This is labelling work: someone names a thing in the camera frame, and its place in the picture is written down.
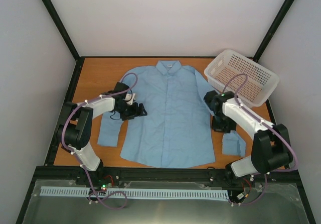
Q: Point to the right black frame post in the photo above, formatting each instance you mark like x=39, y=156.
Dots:
x=285, y=7

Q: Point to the right controller board with wires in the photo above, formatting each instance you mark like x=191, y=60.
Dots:
x=236, y=197

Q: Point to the light blue button shirt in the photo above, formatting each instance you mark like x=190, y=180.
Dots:
x=176, y=131

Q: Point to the light blue slotted cable duct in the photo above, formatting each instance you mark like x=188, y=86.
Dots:
x=154, y=194

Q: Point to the black frame post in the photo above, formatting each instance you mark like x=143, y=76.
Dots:
x=285, y=7
x=61, y=28

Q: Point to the left red green controller board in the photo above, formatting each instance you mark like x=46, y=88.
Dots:
x=107, y=182

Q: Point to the left black frame post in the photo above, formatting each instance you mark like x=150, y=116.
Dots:
x=61, y=28

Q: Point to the white perforated plastic basket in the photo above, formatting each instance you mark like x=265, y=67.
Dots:
x=231, y=71

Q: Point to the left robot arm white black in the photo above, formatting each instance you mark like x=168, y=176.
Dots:
x=75, y=123

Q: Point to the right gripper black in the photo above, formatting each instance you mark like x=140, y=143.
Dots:
x=215, y=127

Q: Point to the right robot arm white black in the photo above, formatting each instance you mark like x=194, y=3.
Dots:
x=271, y=146

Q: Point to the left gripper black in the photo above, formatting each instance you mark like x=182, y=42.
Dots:
x=134, y=113

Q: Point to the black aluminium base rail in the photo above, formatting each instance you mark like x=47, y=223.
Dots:
x=209, y=177

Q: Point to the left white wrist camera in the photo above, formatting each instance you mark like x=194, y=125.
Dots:
x=130, y=98

